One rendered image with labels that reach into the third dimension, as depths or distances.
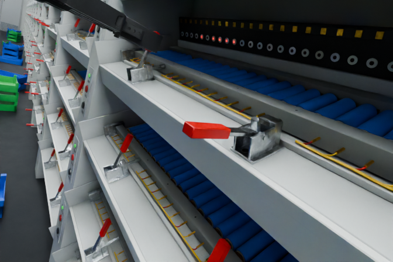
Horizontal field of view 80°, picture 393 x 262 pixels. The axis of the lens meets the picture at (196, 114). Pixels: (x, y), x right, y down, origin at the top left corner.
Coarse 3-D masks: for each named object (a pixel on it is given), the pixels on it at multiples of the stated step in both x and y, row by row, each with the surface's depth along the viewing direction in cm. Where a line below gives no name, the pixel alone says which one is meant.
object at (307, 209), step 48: (96, 48) 51; (192, 48) 54; (144, 96) 33; (192, 144) 25; (240, 192) 20; (288, 192) 16; (336, 192) 16; (288, 240) 16; (336, 240) 13; (384, 240) 13
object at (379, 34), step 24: (192, 24) 52; (216, 24) 46; (240, 24) 41; (264, 24) 37; (288, 24) 33; (312, 24) 31; (240, 48) 42; (264, 48) 38; (288, 48) 34; (312, 48) 31; (336, 48) 29; (360, 48) 27; (384, 48) 25; (360, 72) 28; (384, 72) 26
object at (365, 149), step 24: (168, 72) 42; (192, 72) 36; (216, 96) 31; (240, 96) 27; (264, 96) 26; (288, 120) 22; (312, 120) 20; (336, 120) 20; (336, 144) 19; (360, 144) 18; (384, 144) 17; (360, 168) 16; (384, 168) 17
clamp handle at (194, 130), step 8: (256, 120) 19; (184, 128) 16; (192, 128) 15; (200, 128) 15; (208, 128) 16; (216, 128) 16; (224, 128) 17; (232, 128) 18; (240, 128) 19; (248, 128) 20; (256, 128) 19; (192, 136) 15; (200, 136) 15; (208, 136) 16; (216, 136) 16; (224, 136) 17; (248, 136) 19
